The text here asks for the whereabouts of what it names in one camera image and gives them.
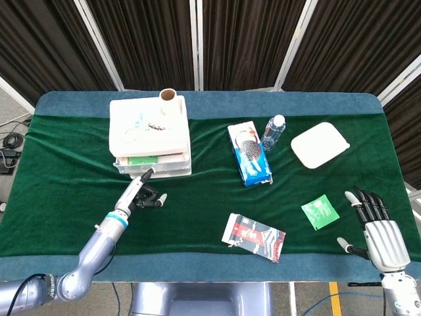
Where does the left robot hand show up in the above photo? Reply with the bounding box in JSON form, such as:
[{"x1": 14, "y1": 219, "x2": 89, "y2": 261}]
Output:
[{"x1": 113, "y1": 167, "x2": 168, "y2": 219}]

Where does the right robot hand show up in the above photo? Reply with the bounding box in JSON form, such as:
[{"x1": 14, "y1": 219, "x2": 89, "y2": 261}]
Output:
[{"x1": 336, "y1": 186, "x2": 412, "y2": 274}]

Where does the clear plastic drawer with green box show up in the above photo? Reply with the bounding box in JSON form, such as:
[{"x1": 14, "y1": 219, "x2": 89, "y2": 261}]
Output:
[{"x1": 113, "y1": 151, "x2": 192, "y2": 176}]

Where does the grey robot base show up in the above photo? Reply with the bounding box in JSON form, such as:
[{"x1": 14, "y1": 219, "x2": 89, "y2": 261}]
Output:
[{"x1": 129, "y1": 282, "x2": 274, "y2": 316}]

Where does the green box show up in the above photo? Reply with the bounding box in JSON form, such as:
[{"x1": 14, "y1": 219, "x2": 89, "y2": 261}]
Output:
[{"x1": 127, "y1": 155, "x2": 159, "y2": 165}]

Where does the green velvet cloth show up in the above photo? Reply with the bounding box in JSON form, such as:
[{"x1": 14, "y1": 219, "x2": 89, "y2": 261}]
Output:
[{"x1": 0, "y1": 111, "x2": 421, "y2": 259}]

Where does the green paper packet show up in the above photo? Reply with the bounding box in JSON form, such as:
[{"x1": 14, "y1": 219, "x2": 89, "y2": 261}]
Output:
[{"x1": 301, "y1": 194, "x2": 340, "y2": 231}]

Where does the cardboard tube roll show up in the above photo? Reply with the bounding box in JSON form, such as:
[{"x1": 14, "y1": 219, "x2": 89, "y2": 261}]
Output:
[{"x1": 159, "y1": 88, "x2": 180, "y2": 117}]

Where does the takeaway container with white lid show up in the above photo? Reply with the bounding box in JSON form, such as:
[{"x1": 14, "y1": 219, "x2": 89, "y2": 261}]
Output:
[{"x1": 290, "y1": 121, "x2": 351, "y2": 170}]

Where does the blue cookie box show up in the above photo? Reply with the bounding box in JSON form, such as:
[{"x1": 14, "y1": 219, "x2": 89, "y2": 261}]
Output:
[{"x1": 227, "y1": 120, "x2": 274, "y2": 188}]

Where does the black power adapter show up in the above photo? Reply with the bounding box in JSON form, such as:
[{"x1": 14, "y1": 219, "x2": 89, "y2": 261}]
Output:
[{"x1": 0, "y1": 147, "x2": 22, "y2": 176}]

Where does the blue table cover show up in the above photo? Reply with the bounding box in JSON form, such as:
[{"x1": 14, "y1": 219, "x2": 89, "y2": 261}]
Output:
[{"x1": 0, "y1": 90, "x2": 421, "y2": 284}]

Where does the black red carton box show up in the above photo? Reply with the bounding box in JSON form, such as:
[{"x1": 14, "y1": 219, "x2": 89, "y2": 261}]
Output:
[{"x1": 222, "y1": 213, "x2": 287, "y2": 264}]

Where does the clear plastic water bottle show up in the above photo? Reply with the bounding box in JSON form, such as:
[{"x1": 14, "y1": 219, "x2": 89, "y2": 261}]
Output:
[{"x1": 260, "y1": 114, "x2": 286, "y2": 152}]

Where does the dark brown folding screen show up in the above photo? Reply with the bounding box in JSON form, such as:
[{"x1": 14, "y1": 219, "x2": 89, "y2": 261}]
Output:
[{"x1": 0, "y1": 0, "x2": 421, "y2": 190}]

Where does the white plastic drawer unit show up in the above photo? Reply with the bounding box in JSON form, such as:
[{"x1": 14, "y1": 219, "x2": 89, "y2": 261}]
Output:
[{"x1": 109, "y1": 95, "x2": 193, "y2": 180}]

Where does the blue cable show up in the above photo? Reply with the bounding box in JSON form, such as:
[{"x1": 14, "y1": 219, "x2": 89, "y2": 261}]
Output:
[{"x1": 302, "y1": 289, "x2": 384, "y2": 316}]

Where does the black cable bundle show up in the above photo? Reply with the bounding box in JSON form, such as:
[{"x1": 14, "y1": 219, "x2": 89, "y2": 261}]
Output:
[{"x1": 0, "y1": 120, "x2": 31, "y2": 151}]

